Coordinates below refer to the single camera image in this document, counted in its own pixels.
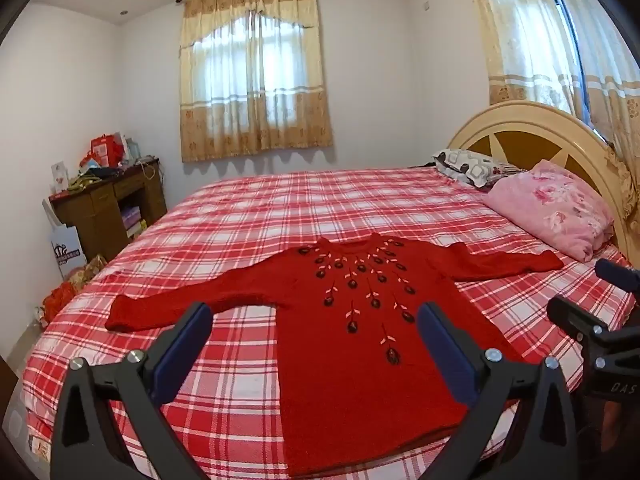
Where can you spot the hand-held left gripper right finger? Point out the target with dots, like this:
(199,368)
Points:
(447,355)

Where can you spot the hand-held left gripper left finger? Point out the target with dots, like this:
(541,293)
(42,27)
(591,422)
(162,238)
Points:
(182,355)

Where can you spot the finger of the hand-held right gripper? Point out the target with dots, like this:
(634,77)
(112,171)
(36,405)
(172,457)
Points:
(570,312)
(615,272)

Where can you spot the red knitted sweater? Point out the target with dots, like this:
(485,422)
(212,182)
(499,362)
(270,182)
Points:
(340,360)

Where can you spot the pink floral pillow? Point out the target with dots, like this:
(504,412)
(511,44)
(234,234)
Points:
(550,210)

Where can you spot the floral cloth bag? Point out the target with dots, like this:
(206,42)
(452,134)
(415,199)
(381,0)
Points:
(87,272)

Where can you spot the yellow box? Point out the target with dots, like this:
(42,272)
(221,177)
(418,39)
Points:
(137,229)

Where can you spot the red plastic bag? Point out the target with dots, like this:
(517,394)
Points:
(57,305)

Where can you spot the pink storage box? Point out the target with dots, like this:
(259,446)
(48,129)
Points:
(131,217)

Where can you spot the white paper bag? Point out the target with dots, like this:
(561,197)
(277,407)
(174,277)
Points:
(65,250)

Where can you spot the cream and brown headboard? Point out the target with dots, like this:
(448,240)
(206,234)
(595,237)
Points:
(525,140)

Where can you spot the brown wooden desk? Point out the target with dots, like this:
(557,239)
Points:
(100,210)

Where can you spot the grey patterned pillow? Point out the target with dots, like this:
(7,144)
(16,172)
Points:
(470,165)

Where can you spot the bed with red plaid sheet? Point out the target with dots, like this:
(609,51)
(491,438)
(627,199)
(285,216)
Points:
(300,210)

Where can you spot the dark cloth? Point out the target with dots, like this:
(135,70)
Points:
(106,173)

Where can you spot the green cloth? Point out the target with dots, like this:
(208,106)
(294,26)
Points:
(82,183)

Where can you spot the white card box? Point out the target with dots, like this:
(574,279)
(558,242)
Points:
(59,177)

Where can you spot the red gift bag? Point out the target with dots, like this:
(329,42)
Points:
(105,150)

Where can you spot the beige curtain with valance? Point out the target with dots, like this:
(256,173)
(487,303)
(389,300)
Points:
(210,130)

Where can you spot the beige lace curtain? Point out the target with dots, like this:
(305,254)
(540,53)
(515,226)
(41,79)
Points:
(505,35)

